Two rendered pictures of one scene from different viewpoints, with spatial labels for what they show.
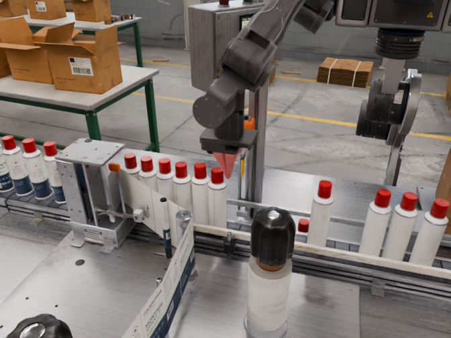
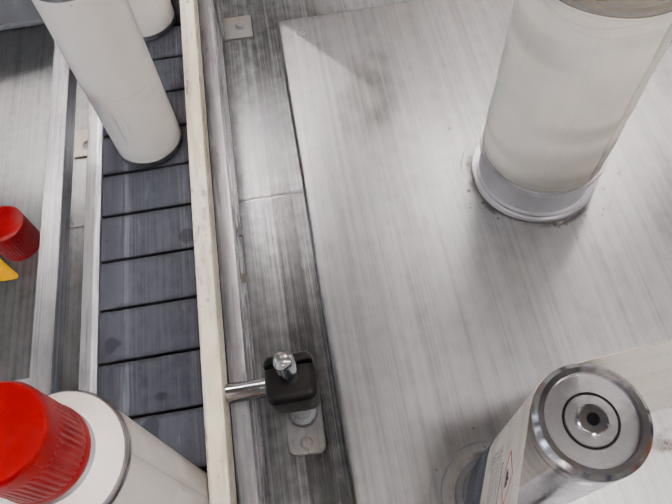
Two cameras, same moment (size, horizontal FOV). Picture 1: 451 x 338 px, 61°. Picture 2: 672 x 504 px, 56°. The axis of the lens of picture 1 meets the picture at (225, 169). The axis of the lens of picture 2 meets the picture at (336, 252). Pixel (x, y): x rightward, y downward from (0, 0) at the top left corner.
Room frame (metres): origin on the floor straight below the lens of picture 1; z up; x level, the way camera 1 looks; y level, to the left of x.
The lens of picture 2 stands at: (0.77, 0.11, 1.27)
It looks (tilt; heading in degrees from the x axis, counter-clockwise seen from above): 62 degrees down; 250
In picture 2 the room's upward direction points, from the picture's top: 6 degrees counter-clockwise
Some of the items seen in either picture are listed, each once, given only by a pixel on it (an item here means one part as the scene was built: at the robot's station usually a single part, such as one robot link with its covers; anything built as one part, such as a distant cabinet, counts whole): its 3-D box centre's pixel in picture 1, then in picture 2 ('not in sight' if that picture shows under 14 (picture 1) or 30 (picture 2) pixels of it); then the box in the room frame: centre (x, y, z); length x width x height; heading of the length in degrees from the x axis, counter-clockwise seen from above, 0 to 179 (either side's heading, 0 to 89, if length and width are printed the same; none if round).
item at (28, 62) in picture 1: (41, 49); not in sight; (2.65, 1.26, 0.96); 0.53 x 0.45 x 0.37; 160
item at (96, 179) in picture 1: (100, 192); not in sight; (0.86, 0.34, 1.01); 0.14 x 0.13 x 0.26; 74
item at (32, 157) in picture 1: (36, 169); not in sight; (1.03, 0.59, 0.98); 0.05 x 0.05 x 0.20
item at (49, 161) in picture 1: (56, 172); not in sight; (1.01, 0.52, 0.98); 0.05 x 0.05 x 0.20
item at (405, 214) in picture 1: (401, 229); not in sight; (0.74, -0.44, 0.98); 0.05 x 0.05 x 0.20
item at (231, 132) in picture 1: (229, 125); not in sight; (0.67, -0.01, 1.30); 0.10 x 0.07 x 0.07; 73
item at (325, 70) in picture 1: (345, 71); not in sight; (5.05, -1.60, 0.11); 0.65 x 0.54 x 0.22; 66
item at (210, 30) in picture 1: (229, 46); not in sight; (0.94, -0.01, 1.38); 0.17 x 0.10 x 0.19; 129
